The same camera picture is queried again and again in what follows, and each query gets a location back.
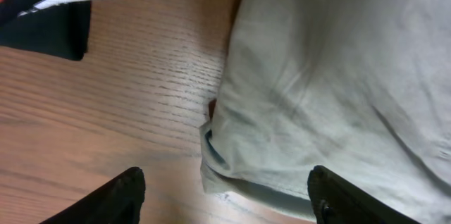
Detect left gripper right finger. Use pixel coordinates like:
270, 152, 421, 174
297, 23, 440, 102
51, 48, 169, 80
307, 166, 419, 224

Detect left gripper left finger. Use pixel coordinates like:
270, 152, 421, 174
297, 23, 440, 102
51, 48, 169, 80
42, 167, 146, 224

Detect khaki shorts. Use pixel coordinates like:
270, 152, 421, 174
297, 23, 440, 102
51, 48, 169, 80
201, 0, 450, 223

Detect black red garment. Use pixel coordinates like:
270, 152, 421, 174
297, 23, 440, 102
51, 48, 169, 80
1, 0, 92, 61

